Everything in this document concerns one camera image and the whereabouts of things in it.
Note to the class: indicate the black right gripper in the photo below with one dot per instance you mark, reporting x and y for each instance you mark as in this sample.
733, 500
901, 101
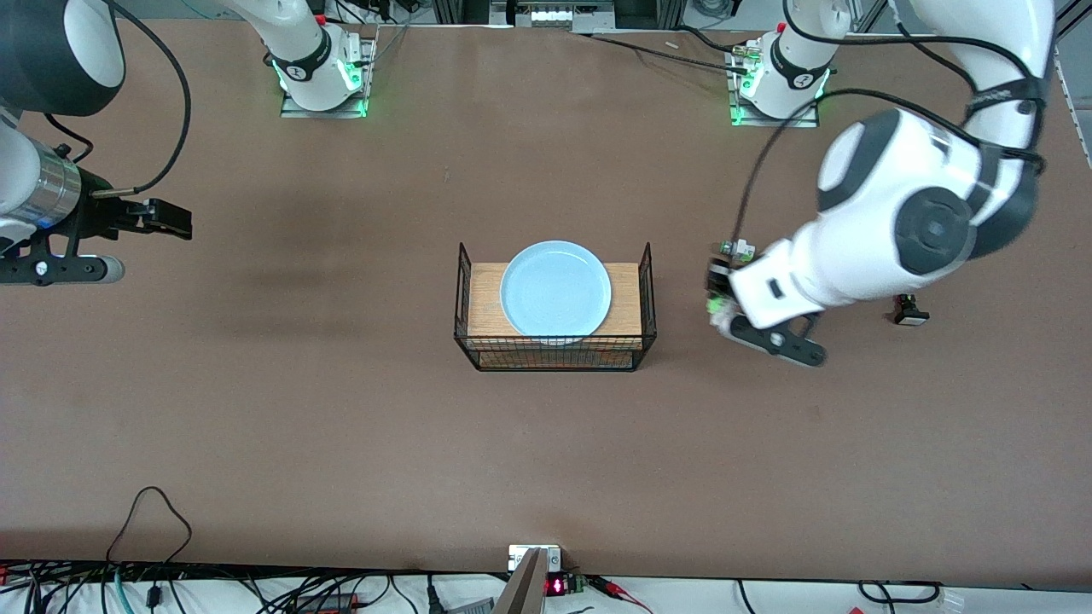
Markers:
100, 217

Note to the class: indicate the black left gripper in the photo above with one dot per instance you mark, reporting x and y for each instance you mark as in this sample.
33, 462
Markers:
715, 279

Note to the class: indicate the red push button switch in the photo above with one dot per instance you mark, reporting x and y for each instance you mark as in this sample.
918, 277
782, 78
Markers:
715, 302

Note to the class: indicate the light blue round plate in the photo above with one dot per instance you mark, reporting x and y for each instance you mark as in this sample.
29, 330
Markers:
554, 290

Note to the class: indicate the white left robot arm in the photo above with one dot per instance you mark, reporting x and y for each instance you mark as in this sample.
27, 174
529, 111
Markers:
870, 213

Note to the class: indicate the black square white-top push button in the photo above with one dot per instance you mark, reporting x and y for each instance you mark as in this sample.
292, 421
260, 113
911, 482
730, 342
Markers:
911, 317

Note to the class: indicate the silver metal mounting plate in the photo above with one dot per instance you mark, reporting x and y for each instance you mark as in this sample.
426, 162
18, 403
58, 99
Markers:
516, 558

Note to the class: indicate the white lit device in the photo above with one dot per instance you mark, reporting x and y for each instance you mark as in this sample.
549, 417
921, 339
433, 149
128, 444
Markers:
554, 15

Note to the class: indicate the red clip test leads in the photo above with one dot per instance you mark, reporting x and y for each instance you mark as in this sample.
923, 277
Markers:
616, 588

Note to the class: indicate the small board with red display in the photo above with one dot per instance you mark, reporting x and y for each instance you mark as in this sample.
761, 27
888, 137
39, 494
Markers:
556, 586

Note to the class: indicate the grey metal bar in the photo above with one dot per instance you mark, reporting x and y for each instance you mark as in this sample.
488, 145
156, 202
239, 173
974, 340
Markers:
525, 593

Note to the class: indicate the black power adapter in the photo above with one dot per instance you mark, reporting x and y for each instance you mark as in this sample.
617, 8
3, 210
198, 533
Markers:
328, 603

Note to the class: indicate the green push button switch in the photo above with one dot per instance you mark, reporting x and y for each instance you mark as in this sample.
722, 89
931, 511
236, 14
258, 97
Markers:
740, 250

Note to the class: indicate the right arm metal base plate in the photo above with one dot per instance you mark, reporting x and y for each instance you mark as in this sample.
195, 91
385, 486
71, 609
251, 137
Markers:
294, 111

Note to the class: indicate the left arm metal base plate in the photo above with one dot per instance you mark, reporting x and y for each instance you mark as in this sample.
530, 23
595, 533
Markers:
802, 122

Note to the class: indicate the aluminium frame structure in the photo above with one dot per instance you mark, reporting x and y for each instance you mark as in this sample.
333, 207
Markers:
503, 10

